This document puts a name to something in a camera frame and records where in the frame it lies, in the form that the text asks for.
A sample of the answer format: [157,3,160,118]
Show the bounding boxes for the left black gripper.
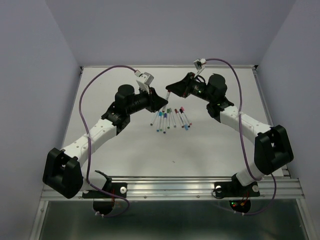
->
[126,85,168,115]

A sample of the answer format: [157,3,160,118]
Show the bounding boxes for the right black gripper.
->
[164,72,214,103]

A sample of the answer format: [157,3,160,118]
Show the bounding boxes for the light blue marker pen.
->
[156,111,162,132]

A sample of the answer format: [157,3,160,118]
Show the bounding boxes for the teal green marker pen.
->
[159,111,165,132]

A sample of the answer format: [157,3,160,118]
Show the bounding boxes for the dark green marker pen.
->
[150,111,159,126]

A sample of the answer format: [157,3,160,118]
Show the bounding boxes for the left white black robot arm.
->
[42,84,168,199]

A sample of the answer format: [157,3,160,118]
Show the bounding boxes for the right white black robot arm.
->
[166,72,294,195]

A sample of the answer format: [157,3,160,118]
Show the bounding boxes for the dark blue marker pen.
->
[163,113,167,134]

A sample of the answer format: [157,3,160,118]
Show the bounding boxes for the grey green marker pen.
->
[169,108,177,128]

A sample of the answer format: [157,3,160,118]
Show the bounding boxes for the black marker pen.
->
[179,108,191,128]

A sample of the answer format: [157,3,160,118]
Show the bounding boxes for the dark red marker pen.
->
[174,108,185,128]

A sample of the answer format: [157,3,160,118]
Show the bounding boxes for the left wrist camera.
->
[136,72,154,88]

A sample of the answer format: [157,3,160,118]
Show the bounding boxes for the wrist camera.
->
[136,72,154,88]
[193,58,207,71]

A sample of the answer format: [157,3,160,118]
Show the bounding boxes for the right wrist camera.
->
[193,58,207,71]

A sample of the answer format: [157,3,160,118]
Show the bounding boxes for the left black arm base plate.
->
[82,182,128,199]

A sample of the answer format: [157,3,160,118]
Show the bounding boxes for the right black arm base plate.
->
[211,181,260,199]

